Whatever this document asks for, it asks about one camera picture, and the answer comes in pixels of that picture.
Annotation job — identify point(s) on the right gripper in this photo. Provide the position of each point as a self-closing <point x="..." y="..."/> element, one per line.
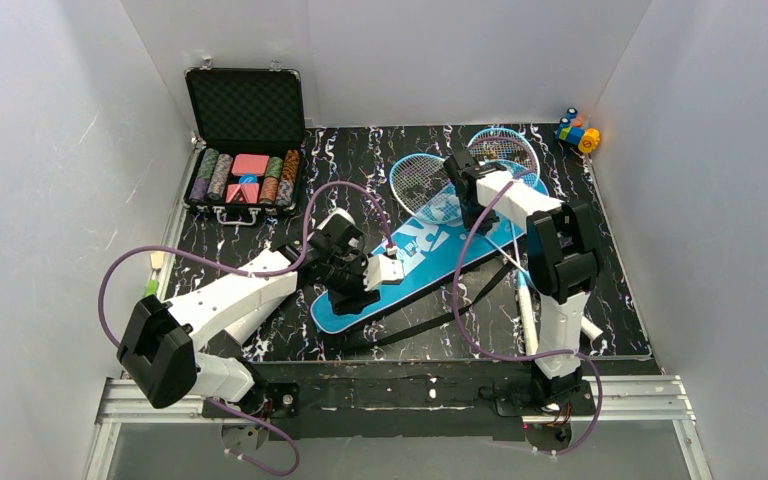
<point x="466" y="201"/>

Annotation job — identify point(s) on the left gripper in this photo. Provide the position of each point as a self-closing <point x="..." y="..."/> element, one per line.
<point x="345" y="281"/>

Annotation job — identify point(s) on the blue racket bag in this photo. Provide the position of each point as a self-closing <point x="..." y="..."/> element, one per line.
<point x="429" y="253"/>

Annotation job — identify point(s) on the blue badminton racket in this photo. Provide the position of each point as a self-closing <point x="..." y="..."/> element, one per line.
<point x="421" y="186"/>
<point x="511" y="147"/>

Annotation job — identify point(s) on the white shuttlecock tube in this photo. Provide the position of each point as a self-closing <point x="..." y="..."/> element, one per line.
<point x="323" y="258"/>

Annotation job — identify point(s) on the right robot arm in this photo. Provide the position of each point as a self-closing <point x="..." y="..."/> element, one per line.
<point x="563" y="262"/>

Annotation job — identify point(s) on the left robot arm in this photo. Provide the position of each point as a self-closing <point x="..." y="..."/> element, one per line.
<point x="162" y="348"/>

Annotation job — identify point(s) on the colourful toy block train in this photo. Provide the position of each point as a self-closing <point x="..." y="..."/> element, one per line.
<point x="571" y="130"/>

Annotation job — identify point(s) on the black poker chip case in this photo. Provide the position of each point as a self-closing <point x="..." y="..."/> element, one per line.
<point x="246" y="111"/>

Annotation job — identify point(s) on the beige wooden block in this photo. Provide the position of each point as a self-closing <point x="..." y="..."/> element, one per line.
<point x="157" y="259"/>

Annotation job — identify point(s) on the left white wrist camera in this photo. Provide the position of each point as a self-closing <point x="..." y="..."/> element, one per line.
<point x="383" y="269"/>

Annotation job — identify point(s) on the green clip on rail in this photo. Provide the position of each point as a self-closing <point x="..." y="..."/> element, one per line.
<point x="151" y="288"/>

